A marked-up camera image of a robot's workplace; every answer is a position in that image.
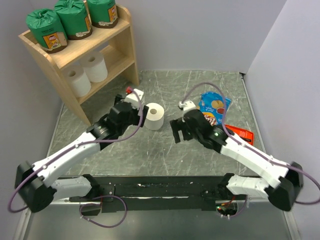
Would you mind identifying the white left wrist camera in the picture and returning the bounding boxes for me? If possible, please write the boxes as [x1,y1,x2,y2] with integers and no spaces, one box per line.
[124,86,145,109]

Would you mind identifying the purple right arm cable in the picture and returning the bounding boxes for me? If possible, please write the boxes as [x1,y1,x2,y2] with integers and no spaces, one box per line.
[181,82,320,206]

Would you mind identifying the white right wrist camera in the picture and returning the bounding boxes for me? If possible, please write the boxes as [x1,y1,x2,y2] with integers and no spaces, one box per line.
[178,100,197,112]

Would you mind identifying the white roll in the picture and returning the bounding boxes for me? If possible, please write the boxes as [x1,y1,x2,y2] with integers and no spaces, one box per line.
[62,65,91,98]
[144,102,165,131]
[79,51,108,83]

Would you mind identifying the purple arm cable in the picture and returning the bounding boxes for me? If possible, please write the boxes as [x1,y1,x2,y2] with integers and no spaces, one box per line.
[181,82,320,206]
[8,89,145,213]

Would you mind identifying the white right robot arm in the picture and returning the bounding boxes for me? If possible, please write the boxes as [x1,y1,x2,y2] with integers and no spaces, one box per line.
[170,109,304,212]

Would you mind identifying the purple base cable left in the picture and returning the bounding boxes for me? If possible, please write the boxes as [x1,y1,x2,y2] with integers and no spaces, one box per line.
[79,194,128,228]

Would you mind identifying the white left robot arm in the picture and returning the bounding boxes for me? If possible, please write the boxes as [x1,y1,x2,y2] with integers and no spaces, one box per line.
[14,89,149,213]

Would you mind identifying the green roll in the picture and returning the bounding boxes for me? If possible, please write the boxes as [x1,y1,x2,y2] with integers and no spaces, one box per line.
[86,0,118,29]
[25,8,68,54]
[54,0,93,40]

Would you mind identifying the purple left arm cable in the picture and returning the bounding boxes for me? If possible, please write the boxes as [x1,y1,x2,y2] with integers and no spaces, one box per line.
[8,89,145,213]

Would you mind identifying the wooden two-tier shelf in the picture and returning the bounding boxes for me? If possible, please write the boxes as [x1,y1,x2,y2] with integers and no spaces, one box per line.
[19,4,140,126]

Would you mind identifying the blue Lays chips bag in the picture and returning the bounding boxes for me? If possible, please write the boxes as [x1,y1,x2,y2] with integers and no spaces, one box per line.
[197,91,232,126]

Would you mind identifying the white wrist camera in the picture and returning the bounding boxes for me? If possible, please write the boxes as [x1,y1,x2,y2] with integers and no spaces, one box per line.
[124,86,145,109]
[178,100,197,112]

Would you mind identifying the orange tool package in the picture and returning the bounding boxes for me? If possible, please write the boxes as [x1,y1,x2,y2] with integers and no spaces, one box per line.
[225,124,255,146]

